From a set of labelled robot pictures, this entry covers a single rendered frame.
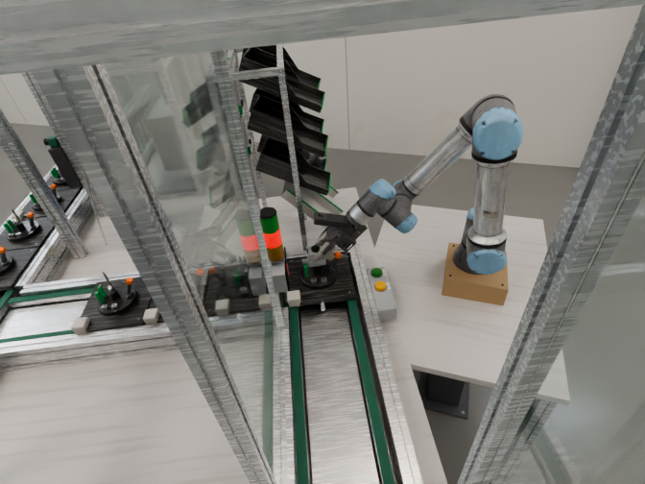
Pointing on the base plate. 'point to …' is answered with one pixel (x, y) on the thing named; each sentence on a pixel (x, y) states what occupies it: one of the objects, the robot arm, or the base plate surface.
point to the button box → (384, 302)
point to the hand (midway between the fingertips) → (314, 253)
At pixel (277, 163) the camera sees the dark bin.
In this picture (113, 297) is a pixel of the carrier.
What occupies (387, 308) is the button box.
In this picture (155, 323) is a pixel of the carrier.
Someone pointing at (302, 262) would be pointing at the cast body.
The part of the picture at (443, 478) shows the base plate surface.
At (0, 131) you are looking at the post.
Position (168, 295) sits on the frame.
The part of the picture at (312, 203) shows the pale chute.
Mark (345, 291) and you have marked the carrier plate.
